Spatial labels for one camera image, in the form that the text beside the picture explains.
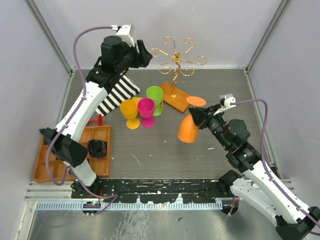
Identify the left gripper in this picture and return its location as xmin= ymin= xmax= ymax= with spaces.
xmin=116 ymin=40 xmax=154 ymax=74

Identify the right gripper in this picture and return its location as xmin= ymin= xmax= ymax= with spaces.
xmin=188 ymin=103 xmax=231 ymax=150

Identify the orange plastic wine glass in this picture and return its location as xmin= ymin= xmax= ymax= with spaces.
xmin=177 ymin=96 xmax=207 ymax=144

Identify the gold wire wine glass rack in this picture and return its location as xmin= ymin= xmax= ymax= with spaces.
xmin=151 ymin=36 xmax=207 ymax=113

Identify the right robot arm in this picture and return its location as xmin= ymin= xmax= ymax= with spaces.
xmin=189 ymin=104 xmax=320 ymax=240

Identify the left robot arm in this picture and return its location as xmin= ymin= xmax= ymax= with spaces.
xmin=40 ymin=35 xmax=153 ymax=198

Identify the green plastic wine glass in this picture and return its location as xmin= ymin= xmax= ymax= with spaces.
xmin=146 ymin=85 xmax=163 ymax=117

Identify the yellow plastic wine glass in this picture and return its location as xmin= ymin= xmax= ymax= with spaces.
xmin=132 ymin=96 xmax=142 ymax=104

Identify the magenta plastic wine glass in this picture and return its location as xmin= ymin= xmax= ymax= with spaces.
xmin=137 ymin=97 xmax=155 ymax=128

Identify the yellow-orange plastic wine glass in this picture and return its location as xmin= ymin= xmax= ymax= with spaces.
xmin=120 ymin=99 xmax=140 ymax=130

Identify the red plastic wine glass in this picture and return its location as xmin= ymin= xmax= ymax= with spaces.
xmin=88 ymin=114 xmax=103 ymax=126

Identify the black white striped cloth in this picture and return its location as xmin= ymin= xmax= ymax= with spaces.
xmin=95 ymin=73 xmax=141 ymax=116

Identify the wooden compartment tray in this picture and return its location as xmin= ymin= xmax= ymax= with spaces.
xmin=33 ymin=125 xmax=112 ymax=183

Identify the rolled dark orange-floral tie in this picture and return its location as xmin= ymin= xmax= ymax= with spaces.
xmin=39 ymin=128 xmax=51 ymax=137

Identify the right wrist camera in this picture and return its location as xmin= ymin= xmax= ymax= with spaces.
xmin=214 ymin=93 xmax=236 ymax=116

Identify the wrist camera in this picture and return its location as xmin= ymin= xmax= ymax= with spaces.
xmin=111 ymin=23 xmax=135 ymax=47
xmin=214 ymin=93 xmax=236 ymax=116

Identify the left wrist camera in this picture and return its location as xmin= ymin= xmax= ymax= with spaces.
xmin=111 ymin=23 xmax=135 ymax=47

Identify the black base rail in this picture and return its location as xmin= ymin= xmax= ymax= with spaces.
xmin=71 ymin=177 xmax=248 ymax=205

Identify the white slotted cable duct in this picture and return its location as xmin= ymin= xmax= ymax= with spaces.
xmin=35 ymin=200 xmax=223 ymax=211

